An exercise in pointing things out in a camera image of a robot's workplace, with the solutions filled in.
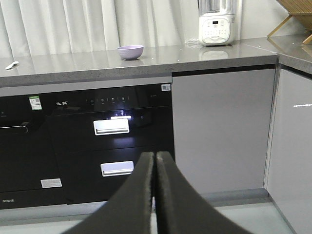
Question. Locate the clear plastic wrap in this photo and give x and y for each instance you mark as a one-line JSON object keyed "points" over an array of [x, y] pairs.
{"points": [[193, 43]]}

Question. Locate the black disinfection cabinet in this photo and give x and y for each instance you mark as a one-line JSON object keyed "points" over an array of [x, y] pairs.
{"points": [[98, 135]]}

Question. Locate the white spoon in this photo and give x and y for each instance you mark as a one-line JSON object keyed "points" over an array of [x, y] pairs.
{"points": [[12, 65]]}

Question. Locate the white soy milk maker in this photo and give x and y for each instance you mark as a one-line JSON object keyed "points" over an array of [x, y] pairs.
{"points": [[217, 24]]}

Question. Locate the grey cabinet door right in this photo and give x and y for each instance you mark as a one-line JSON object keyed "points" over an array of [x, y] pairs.
{"points": [[221, 128]]}

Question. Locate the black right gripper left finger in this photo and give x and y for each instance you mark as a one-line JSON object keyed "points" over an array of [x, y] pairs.
{"points": [[128, 211]]}

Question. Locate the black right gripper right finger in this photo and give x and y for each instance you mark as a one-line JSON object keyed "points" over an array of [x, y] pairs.
{"points": [[180, 209]]}

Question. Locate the black built-in dishwasher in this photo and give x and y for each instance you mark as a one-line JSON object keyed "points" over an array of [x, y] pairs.
{"points": [[29, 175]]}

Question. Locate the purple bowl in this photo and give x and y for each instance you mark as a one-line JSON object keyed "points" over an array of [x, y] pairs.
{"points": [[131, 51]]}

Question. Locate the white curtain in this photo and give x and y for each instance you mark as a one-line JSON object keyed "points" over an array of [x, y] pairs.
{"points": [[41, 27]]}

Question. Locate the grey corner cabinet door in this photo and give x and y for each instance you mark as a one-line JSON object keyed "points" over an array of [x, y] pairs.
{"points": [[290, 166]]}

